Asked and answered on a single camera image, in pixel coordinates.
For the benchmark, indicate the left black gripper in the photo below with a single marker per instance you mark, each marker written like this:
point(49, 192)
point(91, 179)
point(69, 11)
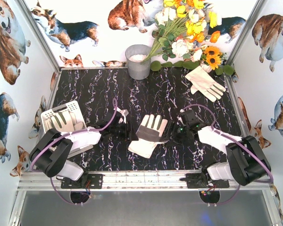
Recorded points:
point(129, 131)

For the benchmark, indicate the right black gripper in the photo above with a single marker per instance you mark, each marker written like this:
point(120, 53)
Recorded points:
point(175, 131)

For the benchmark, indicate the grey palm work glove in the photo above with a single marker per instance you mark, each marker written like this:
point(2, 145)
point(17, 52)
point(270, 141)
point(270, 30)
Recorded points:
point(149, 134)

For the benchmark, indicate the white work glove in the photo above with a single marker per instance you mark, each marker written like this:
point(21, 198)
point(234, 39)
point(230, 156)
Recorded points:
point(205, 84)

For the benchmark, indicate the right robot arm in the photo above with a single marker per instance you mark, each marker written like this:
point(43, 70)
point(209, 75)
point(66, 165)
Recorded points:
point(246, 162)

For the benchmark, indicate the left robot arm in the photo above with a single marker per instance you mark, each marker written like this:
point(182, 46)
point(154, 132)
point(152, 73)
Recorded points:
point(50, 155)

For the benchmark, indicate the white perforated storage basket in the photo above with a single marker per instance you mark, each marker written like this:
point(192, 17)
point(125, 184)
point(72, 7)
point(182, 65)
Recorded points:
point(71, 106)

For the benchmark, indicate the grey metal bucket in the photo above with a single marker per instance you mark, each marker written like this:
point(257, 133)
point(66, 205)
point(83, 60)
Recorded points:
point(137, 62)

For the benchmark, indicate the artificial flower bouquet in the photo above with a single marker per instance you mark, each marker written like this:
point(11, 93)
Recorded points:
point(188, 30)

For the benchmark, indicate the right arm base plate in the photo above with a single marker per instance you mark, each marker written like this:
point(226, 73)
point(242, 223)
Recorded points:
point(197, 181)

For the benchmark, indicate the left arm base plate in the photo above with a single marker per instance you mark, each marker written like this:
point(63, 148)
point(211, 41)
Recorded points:
point(91, 181)

